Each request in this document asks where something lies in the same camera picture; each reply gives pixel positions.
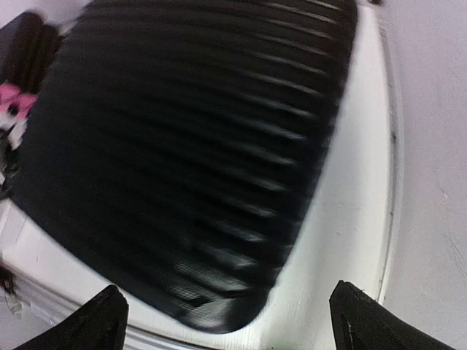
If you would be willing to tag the black ribbed hard-shell suitcase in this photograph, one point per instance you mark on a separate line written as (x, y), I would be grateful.
(175, 146)

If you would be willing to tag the black pink three-drawer organizer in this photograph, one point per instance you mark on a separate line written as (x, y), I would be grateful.
(28, 46)

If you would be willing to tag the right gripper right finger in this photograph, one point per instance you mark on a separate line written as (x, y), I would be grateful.
(359, 322)

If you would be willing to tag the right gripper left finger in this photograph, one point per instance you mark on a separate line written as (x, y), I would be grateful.
(99, 324)

